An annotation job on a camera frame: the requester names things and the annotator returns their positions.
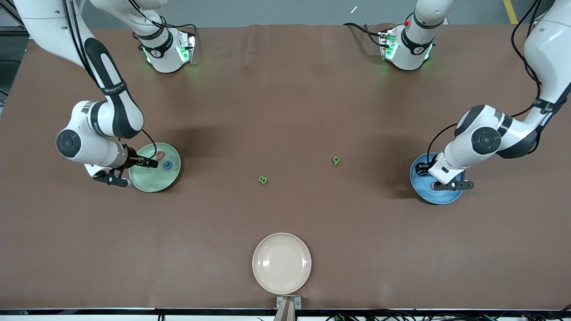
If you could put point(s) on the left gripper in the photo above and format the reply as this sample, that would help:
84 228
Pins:
422 169

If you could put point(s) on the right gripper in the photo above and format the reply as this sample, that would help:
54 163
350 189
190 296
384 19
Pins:
132 158

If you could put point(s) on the red letter Q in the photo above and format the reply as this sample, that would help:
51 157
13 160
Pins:
160 155

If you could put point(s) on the green letter B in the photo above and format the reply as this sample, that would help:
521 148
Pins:
263 179

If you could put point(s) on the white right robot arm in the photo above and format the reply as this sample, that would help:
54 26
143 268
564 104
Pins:
44 18

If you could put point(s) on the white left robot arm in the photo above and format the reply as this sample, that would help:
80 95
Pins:
548 44

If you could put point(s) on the green plate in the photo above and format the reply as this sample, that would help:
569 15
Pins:
156 180

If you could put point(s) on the blue plate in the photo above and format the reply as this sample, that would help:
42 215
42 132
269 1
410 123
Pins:
441 197

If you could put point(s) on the brown table mat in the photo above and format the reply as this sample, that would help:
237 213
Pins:
285 111

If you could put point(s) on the cream plate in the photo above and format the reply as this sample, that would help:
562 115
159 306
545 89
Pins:
281 263

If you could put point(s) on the grey metal mounting bracket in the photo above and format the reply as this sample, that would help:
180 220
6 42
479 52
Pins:
288 307

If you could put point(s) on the aluminium frame profile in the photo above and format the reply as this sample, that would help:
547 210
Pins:
10 14

